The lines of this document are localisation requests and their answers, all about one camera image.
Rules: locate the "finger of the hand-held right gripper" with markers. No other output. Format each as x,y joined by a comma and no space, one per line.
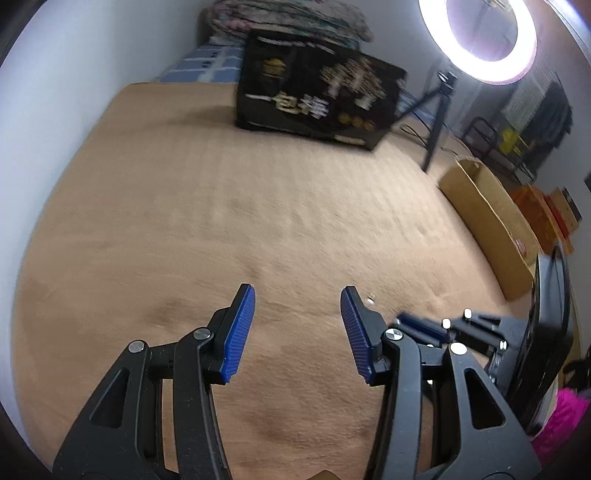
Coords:
418,326
485,325

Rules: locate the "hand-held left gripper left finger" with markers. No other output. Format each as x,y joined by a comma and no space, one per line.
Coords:
238,337

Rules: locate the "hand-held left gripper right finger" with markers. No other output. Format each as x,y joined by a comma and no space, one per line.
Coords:
358,332

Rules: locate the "cardboard box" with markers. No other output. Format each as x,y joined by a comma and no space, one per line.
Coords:
494,217

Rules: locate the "magenta garment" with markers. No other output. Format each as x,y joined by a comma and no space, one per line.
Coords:
568,420

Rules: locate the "orange cloth covered boxes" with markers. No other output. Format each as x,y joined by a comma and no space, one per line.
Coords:
545,212

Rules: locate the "tan blanket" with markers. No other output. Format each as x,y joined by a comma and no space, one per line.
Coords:
184,207

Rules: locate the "yellow box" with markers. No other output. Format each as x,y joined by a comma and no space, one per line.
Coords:
510,141

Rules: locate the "black shoe rack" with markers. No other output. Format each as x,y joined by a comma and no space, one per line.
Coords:
480,138

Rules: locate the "dark hanging garments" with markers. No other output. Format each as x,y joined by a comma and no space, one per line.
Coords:
551,124

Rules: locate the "black tripod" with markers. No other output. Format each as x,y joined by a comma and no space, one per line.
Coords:
436,120

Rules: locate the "white striped garment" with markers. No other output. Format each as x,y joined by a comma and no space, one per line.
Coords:
519,99

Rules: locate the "black snack bag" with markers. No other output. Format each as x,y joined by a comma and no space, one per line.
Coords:
304,87

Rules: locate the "blue checked bedsheet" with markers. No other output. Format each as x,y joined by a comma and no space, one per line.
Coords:
207,64

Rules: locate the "folded floral quilt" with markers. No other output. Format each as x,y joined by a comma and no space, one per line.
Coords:
286,18

